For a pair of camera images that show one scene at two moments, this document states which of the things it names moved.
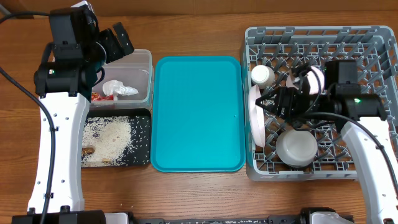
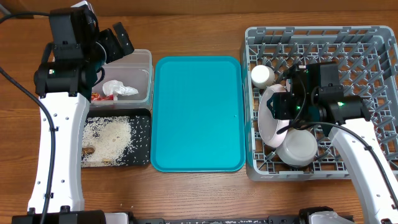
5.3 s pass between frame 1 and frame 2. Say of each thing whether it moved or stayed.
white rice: stayed
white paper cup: stayed
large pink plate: moved
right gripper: stayed
